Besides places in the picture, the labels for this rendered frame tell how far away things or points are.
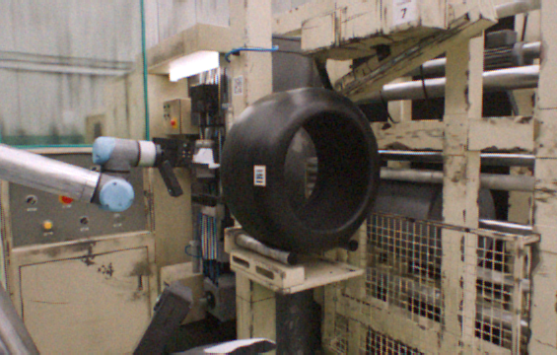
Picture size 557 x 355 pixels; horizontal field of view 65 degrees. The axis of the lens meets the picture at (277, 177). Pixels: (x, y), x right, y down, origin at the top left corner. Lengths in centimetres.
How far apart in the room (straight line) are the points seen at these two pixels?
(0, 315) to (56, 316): 133
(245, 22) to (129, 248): 104
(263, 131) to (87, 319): 109
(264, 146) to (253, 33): 61
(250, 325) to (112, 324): 57
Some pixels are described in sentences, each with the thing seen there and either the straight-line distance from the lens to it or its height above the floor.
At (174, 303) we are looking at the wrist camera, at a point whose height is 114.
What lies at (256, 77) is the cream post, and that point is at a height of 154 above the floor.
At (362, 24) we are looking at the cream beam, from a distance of 166.
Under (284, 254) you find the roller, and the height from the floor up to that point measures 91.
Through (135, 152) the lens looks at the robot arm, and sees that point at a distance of 123.
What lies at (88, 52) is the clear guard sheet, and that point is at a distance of 192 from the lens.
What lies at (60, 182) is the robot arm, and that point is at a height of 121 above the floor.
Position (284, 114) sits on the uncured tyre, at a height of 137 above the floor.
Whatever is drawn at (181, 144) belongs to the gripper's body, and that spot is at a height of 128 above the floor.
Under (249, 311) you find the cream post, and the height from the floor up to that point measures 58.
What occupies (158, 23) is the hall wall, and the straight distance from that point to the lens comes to 1145.
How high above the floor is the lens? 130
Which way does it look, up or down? 5 degrees down
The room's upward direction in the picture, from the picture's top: 1 degrees counter-clockwise
